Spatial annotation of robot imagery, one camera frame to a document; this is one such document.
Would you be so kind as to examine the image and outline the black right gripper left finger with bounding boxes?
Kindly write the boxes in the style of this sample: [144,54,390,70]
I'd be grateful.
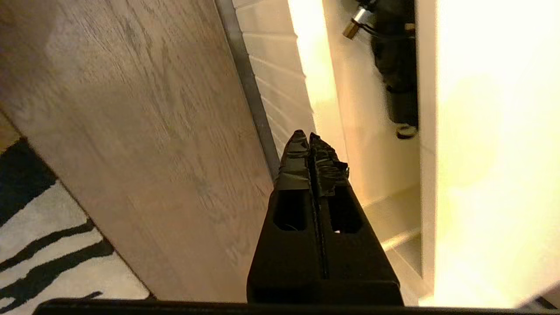
[246,129,326,305]

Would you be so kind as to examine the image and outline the black folding umbrella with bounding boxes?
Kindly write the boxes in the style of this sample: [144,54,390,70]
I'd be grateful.
[370,0,419,140]

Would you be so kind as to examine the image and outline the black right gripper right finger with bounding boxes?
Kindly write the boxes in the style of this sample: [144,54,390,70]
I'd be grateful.
[308,133,404,306]

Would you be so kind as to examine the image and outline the black audio cable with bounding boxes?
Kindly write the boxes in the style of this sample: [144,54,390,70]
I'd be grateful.
[342,0,415,42]

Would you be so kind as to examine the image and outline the zebra striped rug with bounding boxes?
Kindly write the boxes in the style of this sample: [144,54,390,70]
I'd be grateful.
[0,136,151,315]

